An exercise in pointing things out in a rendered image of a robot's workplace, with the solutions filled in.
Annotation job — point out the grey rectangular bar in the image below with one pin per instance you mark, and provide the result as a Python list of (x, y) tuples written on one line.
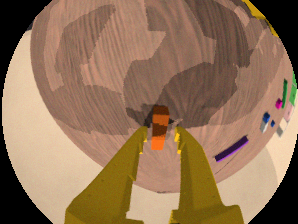
[(263, 126)]

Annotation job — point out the purple rod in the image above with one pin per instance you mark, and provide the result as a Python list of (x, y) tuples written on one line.
[(231, 150)]

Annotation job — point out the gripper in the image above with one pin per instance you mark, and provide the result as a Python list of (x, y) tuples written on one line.
[(107, 198)]

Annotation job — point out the orange rod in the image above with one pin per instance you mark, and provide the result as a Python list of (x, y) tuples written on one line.
[(159, 128)]

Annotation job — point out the magenta rod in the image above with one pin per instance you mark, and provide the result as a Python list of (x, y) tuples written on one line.
[(278, 103)]

